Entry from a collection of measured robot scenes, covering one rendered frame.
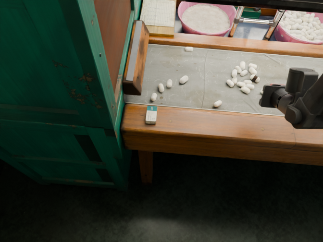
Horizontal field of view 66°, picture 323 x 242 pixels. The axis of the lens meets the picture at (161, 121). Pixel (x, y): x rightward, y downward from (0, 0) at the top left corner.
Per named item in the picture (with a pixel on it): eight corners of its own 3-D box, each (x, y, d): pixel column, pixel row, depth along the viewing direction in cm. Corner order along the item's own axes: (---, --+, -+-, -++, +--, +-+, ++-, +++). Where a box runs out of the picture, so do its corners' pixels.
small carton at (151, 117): (155, 124, 84) (155, 121, 82) (145, 123, 84) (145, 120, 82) (157, 109, 87) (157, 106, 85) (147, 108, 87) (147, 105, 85)
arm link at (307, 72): (294, 126, 57) (329, 126, 58) (306, 77, 53) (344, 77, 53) (269, 109, 68) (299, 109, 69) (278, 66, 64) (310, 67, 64)
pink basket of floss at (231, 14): (242, 33, 119) (250, 17, 111) (202, 59, 110) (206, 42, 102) (204, 4, 128) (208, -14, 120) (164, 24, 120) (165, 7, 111)
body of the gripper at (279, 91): (263, 83, 73) (273, 90, 66) (297, 87, 73) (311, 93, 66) (257, 104, 76) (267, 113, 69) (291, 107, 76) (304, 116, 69)
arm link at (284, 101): (285, 121, 63) (308, 122, 63) (291, 94, 61) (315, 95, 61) (274, 112, 70) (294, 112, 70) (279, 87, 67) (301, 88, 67)
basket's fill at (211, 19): (228, 47, 113) (232, 37, 108) (179, 43, 113) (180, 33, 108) (226, 14, 124) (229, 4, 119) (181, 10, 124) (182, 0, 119)
